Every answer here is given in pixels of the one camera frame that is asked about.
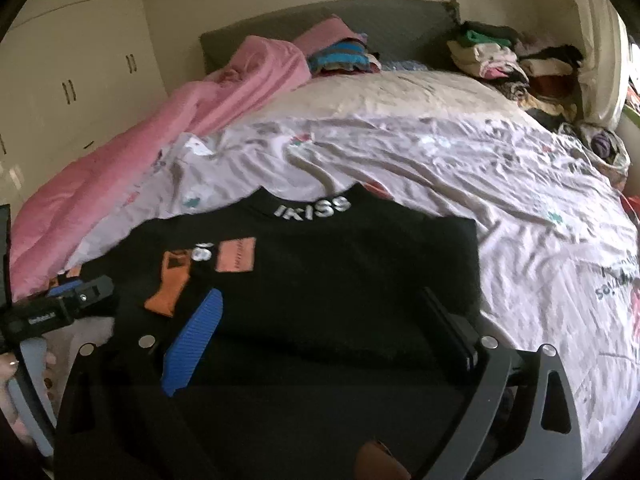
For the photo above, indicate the grey headboard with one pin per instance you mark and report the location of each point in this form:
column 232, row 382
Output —
column 390, row 25

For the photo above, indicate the black shirt with orange patches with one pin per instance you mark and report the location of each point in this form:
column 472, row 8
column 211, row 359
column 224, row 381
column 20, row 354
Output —
column 325, row 270

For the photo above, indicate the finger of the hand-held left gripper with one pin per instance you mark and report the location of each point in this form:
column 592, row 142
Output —
column 92, row 294

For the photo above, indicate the pink pillow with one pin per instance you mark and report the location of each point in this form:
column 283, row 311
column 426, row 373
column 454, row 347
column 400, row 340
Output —
column 327, row 32

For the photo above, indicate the person's left hand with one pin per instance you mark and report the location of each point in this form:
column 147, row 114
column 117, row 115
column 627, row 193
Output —
column 9, row 385

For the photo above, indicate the white curtain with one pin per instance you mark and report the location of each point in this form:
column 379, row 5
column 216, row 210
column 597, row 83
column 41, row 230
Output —
column 597, row 35

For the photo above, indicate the beige bed cover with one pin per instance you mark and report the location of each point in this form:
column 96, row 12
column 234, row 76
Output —
column 425, row 92

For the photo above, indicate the clear bag of clothes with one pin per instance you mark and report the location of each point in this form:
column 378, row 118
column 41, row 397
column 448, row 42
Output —
column 602, row 145

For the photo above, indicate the striped colourful cloth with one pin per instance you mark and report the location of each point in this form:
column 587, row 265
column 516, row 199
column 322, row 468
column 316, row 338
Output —
column 340, row 57

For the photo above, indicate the cream wardrobe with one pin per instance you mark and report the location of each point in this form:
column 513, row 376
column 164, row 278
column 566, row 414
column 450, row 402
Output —
column 75, row 60

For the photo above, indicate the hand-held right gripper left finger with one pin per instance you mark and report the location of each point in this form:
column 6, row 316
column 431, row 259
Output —
column 194, row 340

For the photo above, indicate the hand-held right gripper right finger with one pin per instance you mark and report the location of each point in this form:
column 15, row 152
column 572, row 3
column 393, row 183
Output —
column 452, row 330

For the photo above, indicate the person's right hand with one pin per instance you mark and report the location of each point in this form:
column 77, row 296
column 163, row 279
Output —
column 377, row 460

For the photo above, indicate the printed pale bed sheet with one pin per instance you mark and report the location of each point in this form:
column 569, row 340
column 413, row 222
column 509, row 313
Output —
column 525, row 210

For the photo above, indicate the pile of folded clothes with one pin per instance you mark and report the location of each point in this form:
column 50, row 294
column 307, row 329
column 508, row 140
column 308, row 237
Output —
column 500, row 60

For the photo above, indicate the pink blanket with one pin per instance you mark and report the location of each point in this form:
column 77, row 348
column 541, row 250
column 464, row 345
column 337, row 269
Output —
column 125, row 145

